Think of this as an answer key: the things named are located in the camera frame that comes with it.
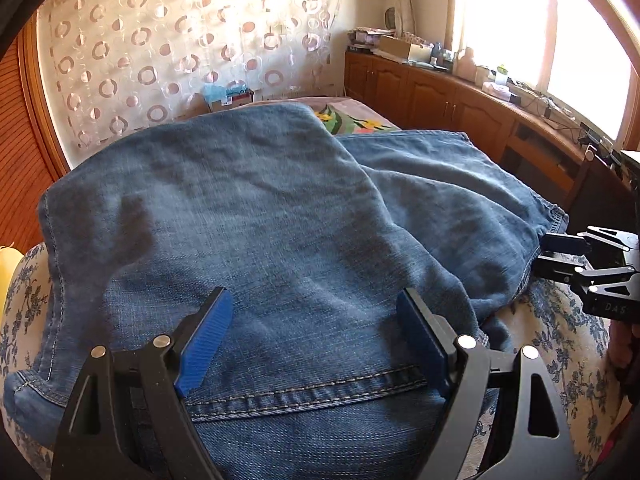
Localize long wooden cabinet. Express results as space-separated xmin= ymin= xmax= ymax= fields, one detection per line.
xmin=344 ymin=50 xmax=584 ymax=207

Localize window with wooden frame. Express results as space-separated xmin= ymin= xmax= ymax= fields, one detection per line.
xmin=452 ymin=0 xmax=632 ymax=141

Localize blue denim jeans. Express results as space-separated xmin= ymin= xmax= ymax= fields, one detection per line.
xmin=1 ymin=103 xmax=568 ymax=479

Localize yellow plush toy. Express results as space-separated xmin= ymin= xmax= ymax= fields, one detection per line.
xmin=0 ymin=247 xmax=23 ymax=308

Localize cardboard box with blue cloth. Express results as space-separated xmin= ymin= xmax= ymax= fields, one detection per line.
xmin=201 ymin=84 xmax=254 ymax=113

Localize cardboard box on cabinet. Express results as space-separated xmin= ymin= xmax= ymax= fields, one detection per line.
xmin=375 ymin=36 xmax=433 ymax=62

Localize person's right hand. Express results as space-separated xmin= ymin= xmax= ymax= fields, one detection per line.
xmin=608 ymin=321 xmax=640 ymax=373

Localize wooden louvered wardrobe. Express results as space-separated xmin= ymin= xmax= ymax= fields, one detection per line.
xmin=0 ymin=18 xmax=70 ymax=252

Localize blue floral bed sheet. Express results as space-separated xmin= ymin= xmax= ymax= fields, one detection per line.
xmin=1 ymin=244 xmax=630 ymax=479

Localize white circle-pattern curtain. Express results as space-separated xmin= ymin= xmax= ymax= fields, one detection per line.
xmin=37 ymin=0 xmax=340 ymax=165

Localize white plastic jug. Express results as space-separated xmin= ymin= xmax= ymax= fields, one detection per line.
xmin=452 ymin=47 xmax=477 ymax=82

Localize colourful floral blanket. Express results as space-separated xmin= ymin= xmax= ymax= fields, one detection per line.
xmin=278 ymin=95 xmax=402 ymax=137

